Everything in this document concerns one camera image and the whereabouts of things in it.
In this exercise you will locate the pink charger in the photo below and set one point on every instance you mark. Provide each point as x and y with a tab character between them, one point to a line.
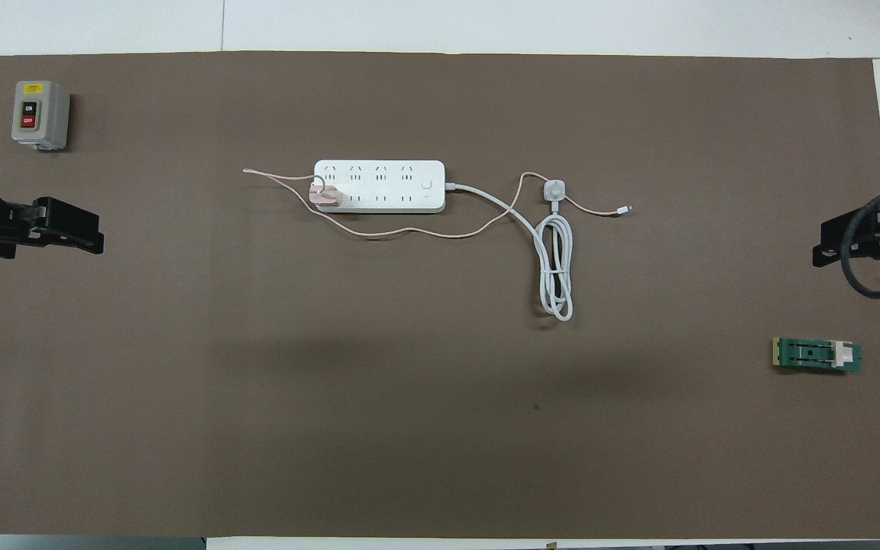
327	197

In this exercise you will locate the white power strip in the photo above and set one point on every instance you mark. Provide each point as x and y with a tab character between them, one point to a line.
390	183

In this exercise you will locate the brown table mat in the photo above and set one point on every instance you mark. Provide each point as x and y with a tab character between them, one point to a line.
440	428

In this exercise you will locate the grey on-off switch box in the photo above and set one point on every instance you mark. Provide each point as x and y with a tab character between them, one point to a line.
40	114

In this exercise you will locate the green knife switch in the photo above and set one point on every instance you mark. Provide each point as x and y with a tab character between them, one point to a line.
814	355

